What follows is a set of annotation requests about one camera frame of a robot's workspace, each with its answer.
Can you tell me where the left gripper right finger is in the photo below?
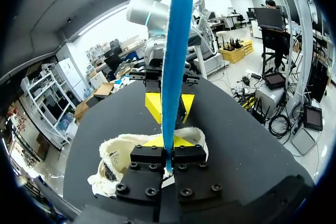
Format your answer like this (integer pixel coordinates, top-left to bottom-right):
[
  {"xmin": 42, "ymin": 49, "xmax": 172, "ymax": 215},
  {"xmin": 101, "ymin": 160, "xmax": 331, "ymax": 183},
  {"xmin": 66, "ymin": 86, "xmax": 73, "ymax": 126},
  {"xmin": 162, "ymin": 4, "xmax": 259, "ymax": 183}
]
[{"xmin": 172, "ymin": 135, "xmax": 223, "ymax": 204}]

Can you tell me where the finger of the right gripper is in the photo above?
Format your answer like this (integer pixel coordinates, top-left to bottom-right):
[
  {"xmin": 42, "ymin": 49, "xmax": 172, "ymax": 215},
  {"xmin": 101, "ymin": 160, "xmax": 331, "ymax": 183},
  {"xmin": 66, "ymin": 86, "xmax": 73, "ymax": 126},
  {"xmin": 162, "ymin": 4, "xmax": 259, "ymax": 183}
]
[
  {"xmin": 179, "ymin": 93, "xmax": 196, "ymax": 124},
  {"xmin": 144, "ymin": 92, "xmax": 163, "ymax": 125}
]

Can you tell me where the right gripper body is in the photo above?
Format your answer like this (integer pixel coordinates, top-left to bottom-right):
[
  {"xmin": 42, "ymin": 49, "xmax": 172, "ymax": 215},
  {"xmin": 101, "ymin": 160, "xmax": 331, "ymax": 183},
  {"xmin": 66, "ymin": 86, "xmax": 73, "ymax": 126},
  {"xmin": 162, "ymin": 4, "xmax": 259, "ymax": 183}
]
[{"xmin": 129, "ymin": 60, "xmax": 201, "ymax": 94}]

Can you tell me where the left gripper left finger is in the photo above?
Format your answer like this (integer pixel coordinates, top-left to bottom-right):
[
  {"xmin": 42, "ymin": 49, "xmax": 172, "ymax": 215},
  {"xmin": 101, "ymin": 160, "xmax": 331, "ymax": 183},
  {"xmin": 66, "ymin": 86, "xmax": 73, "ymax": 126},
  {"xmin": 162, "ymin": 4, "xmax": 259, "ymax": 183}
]
[{"xmin": 115, "ymin": 135, "xmax": 166, "ymax": 204}]

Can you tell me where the blue and black insole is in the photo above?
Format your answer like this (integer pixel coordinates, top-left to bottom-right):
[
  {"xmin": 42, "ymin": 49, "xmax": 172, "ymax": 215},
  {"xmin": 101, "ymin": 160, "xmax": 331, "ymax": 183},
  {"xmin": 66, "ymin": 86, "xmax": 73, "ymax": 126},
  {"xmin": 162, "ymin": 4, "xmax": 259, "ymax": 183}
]
[{"xmin": 160, "ymin": 0, "xmax": 197, "ymax": 175}]

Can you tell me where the person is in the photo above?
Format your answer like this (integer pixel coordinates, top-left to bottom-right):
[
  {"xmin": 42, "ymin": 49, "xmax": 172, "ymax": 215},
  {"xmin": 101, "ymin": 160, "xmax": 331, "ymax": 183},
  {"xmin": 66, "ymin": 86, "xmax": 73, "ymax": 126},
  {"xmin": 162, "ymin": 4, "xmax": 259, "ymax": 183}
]
[{"xmin": 261, "ymin": 0, "xmax": 291, "ymax": 72}]

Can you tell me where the white cable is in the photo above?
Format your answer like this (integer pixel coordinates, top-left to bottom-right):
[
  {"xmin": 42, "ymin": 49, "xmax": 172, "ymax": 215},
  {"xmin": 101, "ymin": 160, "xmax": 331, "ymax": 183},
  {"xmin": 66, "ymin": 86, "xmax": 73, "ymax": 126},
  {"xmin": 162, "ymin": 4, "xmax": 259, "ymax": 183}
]
[
  {"xmin": 191, "ymin": 19, "xmax": 219, "ymax": 55},
  {"xmin": 287, "ymin": 0, "xmax": 315, "ymax": 120}
]

